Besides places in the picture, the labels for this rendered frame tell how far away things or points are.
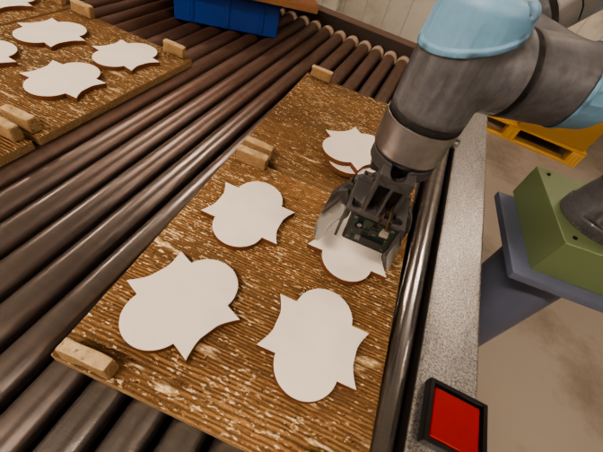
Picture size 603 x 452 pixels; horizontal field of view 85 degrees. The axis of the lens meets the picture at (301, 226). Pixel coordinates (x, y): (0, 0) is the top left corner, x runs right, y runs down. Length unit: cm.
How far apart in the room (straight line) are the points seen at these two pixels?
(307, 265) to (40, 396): 33
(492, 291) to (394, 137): 70
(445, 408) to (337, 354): 15
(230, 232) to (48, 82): 48
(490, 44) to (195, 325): 39
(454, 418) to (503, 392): 134
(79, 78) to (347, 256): 62
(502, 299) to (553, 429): 102
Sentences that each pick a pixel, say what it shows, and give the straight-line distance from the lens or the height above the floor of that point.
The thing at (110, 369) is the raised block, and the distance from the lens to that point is 41.
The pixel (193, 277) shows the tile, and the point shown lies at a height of 95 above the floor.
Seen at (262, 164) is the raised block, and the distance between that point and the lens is 61.
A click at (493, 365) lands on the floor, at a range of 186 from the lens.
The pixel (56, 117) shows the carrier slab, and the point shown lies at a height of 94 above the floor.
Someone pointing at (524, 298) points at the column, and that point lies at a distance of 96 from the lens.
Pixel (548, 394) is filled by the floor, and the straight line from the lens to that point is 199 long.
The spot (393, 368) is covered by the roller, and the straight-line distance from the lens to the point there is 49.
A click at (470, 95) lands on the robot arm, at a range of 32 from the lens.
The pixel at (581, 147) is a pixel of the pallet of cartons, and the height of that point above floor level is 18.
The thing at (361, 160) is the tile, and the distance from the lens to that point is 66.
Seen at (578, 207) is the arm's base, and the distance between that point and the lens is 86.
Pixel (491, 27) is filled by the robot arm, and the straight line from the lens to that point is 30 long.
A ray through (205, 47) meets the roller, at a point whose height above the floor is 92.
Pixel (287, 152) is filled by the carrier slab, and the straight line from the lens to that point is 67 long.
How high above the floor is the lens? 134
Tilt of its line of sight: 48 degrees down
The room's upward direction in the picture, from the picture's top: 19 degrees clockwise
